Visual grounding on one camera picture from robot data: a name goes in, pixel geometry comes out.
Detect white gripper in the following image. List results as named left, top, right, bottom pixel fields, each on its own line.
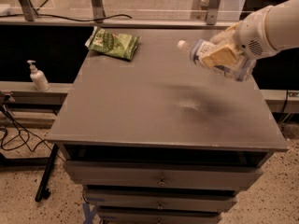
left=202, top=6, right=278, bottom=68

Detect blue plastic water bottle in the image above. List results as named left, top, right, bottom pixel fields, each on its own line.
left=177, top=39, right=256, bottom=82

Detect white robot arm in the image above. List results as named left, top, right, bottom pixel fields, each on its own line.
left=200, top=0, right=299, bottom=68

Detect green chip bag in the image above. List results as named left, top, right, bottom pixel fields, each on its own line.
left=85, top=27, right=140, bottom=61

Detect grey drawer cabinet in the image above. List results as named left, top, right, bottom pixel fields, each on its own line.
left=48, top=29, right=287, bottom=224

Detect white pump soap dispenser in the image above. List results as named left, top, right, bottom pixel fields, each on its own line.
left=27, top=60, right=50, bottom=91

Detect black metal stand leg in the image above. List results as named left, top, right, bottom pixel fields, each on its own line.
left=35, top=144, right=58, bottom=203

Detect black cable on ledge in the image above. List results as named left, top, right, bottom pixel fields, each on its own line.
left=0, top=12, right=133, bottom=22

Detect grey metal railing frame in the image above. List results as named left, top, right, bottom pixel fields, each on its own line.
left=0, top=0, right=248, bottom=29

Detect black floor cables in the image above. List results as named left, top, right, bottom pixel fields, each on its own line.
left=0, top=105, right=54, bottom=152

